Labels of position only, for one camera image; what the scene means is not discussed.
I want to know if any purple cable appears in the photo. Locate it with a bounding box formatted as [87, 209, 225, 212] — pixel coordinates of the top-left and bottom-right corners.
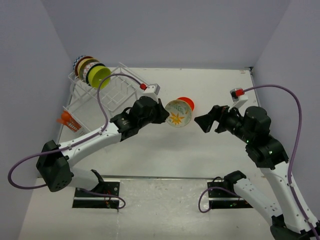
[7, 73, 147, 210]
[197, 84, 320, 240]

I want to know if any blue zigzag patterned bowl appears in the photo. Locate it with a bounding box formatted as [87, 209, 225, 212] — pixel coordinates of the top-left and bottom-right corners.
[72, 55, 86, 71]

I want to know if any cream floral patterned bowl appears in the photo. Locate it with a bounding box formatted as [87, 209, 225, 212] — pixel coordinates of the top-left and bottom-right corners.
[165, 99, 193, 128]

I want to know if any blue triangle patterned bowl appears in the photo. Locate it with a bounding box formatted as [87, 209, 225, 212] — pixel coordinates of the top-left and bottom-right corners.
[82, 61, 100, 82]

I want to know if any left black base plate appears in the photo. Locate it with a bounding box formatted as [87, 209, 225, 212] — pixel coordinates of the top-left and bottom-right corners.
[72, 181, 123, 210]

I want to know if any white wire dish rack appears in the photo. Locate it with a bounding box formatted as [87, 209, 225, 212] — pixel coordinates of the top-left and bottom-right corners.
[63, 63, 149, 137]

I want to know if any orange plastic utensil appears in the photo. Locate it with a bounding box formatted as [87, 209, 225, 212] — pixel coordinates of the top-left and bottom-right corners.
[56, 110, 71, 126]

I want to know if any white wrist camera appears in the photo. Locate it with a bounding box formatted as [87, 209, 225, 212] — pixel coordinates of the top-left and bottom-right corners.
[230, 88, 249, 110]
[142, 83, 161, 103]

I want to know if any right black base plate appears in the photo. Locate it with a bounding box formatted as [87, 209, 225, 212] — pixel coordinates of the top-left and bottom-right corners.
[208, 189, 252, 209]

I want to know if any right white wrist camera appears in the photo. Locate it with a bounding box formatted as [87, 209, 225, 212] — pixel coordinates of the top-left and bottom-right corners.
[230, 88, 249, 110]

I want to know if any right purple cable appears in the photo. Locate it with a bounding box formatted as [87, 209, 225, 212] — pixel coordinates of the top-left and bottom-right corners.
[197, 84, 320, 240]

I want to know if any orange plastic bowl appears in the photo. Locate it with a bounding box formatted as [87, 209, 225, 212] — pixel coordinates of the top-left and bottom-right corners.
[177, 96, 195, 111]

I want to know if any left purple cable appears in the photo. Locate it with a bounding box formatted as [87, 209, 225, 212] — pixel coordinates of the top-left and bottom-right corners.
[7, 73, 147, 210]

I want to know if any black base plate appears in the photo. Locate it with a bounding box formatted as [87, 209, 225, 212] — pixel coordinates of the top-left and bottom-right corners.
[72, 181, 123, 210]
[208, 189, 252, 209]

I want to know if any lime green bowl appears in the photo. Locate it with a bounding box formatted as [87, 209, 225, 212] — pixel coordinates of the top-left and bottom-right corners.
[86, 64, 112, 88]

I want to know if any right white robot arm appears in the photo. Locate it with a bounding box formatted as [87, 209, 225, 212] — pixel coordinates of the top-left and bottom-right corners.
[194, 105, 320, 240]

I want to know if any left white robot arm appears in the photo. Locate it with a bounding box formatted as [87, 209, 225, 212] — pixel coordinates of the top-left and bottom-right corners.
[36, 96, 170, 197]

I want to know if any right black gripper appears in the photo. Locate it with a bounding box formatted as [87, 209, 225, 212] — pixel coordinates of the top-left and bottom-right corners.
[194, 101, 253, 142]

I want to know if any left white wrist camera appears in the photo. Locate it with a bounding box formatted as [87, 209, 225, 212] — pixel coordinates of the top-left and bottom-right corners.
[142, 83, 161, 103]

